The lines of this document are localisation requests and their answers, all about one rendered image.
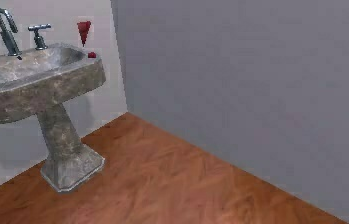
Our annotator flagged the dark metal tap handle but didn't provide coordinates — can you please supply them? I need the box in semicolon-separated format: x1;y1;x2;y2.
27;23;53;51

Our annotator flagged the dark metal curved faucet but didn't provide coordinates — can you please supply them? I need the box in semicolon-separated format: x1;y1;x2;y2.
0;7;24;61

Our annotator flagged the red cone-shaped object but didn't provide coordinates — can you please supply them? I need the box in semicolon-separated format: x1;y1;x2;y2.
76;20;92;48

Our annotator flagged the grey stone pedestal sink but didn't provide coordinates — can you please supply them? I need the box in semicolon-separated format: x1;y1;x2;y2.
0;43;107;194

